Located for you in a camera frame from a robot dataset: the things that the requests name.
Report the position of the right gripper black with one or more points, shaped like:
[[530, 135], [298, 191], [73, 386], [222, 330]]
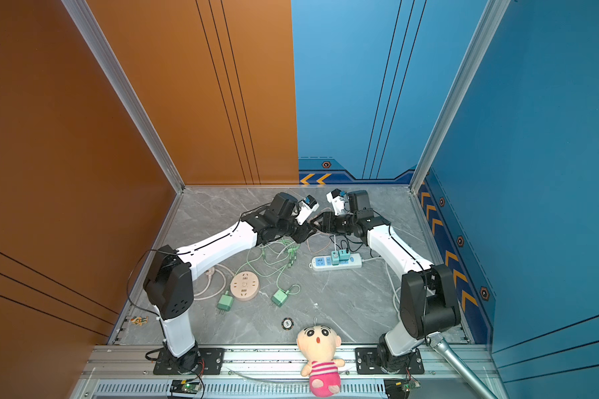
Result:
[[329, 222]]

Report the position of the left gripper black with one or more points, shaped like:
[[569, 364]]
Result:
[[305, 231]]

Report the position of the teal charger with black cable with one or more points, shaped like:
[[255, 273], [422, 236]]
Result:
[[344, 255]]

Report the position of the white blue power strip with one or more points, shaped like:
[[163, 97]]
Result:
[[326, 263]]

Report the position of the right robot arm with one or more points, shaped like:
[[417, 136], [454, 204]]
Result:
[[427, 299]]

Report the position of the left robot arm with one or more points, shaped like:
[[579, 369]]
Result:
[[169, 282]]

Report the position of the round pink power socket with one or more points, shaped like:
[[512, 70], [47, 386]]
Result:
[[245, 286]]

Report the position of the light green charger middle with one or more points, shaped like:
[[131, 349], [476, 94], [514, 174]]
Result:
[[280, 297]]

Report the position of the light green charger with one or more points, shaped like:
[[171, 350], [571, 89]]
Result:
[[225, 302], [280, 297]]

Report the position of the light green charger left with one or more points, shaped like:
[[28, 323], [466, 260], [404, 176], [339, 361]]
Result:
[[225, 302]]

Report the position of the black poker chip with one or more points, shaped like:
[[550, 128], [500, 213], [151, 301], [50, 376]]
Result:
[[287, 324]]

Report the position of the plush doll pink dress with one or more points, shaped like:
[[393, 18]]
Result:
[[318, 345]]

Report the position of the small toy figure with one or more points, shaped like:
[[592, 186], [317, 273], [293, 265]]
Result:
[[139, 321]]

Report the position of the right green circuit board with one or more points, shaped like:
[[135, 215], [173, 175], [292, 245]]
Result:
[[400, 388]]

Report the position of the green circuit board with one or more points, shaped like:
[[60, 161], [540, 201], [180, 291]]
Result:
[[186, 388], [400, 388]]

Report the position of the left green circuit board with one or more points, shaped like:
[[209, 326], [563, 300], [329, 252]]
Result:
[[186, 388]]

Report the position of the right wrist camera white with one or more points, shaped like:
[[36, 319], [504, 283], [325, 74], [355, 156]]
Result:
[[338, 200]]

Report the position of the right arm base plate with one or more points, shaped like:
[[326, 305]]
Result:
[[373, 360]]

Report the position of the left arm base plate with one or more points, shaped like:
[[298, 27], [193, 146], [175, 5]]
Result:
[[209, 360]]

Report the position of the aluminium front rail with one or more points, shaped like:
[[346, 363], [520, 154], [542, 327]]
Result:
[[255, 371]]

